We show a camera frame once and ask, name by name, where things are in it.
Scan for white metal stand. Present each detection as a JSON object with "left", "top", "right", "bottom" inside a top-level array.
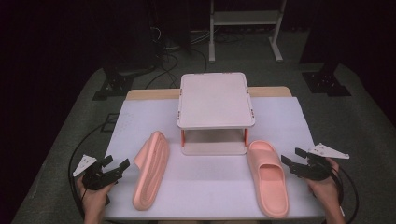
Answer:
[{"left": 208, "top": 0, "right": 288, "bottom": 63}]

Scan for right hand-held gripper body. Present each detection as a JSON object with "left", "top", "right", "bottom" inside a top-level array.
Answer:
[{"left": 291, "top": 142, "right": 350, "bottom": 182}]

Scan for pink rubber slipper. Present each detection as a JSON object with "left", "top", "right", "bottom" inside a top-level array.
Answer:
[
  {"left": 247, "top": 139, "right": 290, "bottom": 219},
  {"left": 132, "top": 130, "right": 171, "bottom": 212}
]

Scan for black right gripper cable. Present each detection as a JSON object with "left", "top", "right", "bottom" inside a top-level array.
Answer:
[{"left": 323, "top": 161, "right": 361, "bottom": 224}]

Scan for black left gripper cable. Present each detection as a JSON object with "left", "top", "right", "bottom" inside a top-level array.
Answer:
[{"left": 67, "top": 124, "right": 110, "bottom": 224}]

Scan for white foam table mat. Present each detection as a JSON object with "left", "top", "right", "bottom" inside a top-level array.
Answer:
[{"left": 104, "top": 96, "right": 326, "bottom": 220}]

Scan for person's right hand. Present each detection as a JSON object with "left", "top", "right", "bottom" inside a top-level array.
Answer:
[{"left": 305, "top": 157, "right": 341, "bottom": 213}]

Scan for wooden table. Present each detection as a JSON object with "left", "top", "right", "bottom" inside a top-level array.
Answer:
[{"left": 125, "top": 86, "right": 293, "bottom": 224}]

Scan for person's left hand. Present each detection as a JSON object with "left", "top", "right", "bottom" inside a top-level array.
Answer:
[{"left": 75, "top": 175, "right": 117, "bottom": 217}]

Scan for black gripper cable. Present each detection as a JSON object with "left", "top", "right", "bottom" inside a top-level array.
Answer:
[
  {"left": 323, "top": 161, "right": 361, "bottom": 224},
  {"left": 67, "top": 124, "right": 110, "bottom": 224}
]

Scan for white two-tier shoe rack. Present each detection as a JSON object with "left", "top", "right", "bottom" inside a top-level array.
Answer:
[{"left": 177, "top": 72, "right": 256, "bottom": 157}]

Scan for black stand base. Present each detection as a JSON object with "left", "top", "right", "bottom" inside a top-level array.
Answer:
[
  {"left": 92, "top": 66, "right": 138, "bottom": 102},
  {"left": 302, "top": 62, "right": 352, "bottom": 98}
]

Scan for black floor cables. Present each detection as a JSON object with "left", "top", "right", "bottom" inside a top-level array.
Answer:
[{"left": 144, "top": 24, "right": 209, "bottom": 91}]

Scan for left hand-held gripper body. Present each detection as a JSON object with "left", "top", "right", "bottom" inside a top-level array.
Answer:
[{"left": 72, "top": 154, "right": 124, "bottom": 191}]

